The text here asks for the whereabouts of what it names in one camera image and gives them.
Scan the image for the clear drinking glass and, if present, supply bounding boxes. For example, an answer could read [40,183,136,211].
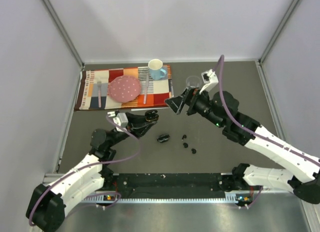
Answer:
[185,75,203,88]

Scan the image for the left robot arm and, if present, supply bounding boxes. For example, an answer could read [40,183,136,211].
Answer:
[25,110,159,232]

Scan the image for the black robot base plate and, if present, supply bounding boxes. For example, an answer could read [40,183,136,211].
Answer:
[104,173,238,199]

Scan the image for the glossy black earbud charging case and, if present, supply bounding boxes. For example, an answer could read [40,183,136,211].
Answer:
[144,110,159,122]

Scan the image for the light blue mug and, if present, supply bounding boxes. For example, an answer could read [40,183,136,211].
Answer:
[148,59,167,80]

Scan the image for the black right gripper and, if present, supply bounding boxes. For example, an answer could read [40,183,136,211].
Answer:
[164,86,225,129]

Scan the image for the pink polka dot plate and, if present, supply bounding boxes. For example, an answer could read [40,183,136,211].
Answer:
[108,75,142,103]

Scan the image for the grey slotted cable duct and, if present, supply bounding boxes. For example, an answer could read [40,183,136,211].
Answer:
[81,193,253,206]

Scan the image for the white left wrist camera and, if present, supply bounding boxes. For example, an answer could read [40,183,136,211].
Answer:
[106,110,129,128]

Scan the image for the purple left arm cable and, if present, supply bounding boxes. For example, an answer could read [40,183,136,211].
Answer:
[28,114,142,227]

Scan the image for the colourful patchwork placemat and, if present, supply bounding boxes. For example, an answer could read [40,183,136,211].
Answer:
[74,65,174,111]

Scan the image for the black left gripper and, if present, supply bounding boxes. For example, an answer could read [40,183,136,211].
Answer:
[107,112,157,148]

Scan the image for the pink plastic fork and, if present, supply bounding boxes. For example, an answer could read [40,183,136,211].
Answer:
[97,78,102,108]

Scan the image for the pink plastic knife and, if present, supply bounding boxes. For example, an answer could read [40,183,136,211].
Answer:
[143,73,149,105]

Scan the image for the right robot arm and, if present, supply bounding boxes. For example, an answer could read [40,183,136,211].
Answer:
[165,87,320,204]

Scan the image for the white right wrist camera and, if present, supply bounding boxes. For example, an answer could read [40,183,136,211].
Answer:
[199,69,219,94]

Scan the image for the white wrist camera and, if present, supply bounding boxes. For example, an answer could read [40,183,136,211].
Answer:
[106,110,129,128]
[199,69,219,94]

